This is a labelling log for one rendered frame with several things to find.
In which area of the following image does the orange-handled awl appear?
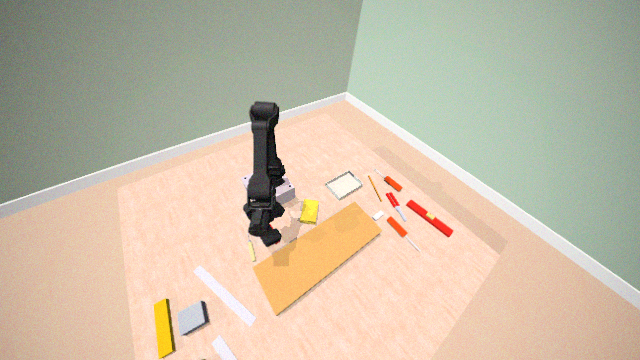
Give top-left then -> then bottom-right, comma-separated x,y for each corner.
387,216 -> 421,251
375,169 -> 403,192

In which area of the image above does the red spirit level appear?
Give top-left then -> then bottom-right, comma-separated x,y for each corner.
406,199 -> 454,237

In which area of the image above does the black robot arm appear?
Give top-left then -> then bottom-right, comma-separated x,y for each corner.
246,101 -> 286,237

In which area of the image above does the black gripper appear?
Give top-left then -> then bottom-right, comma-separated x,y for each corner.
243,204 -> 282,248

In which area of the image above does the orange panel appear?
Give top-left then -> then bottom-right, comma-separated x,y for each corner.
253,202 -> 383,316

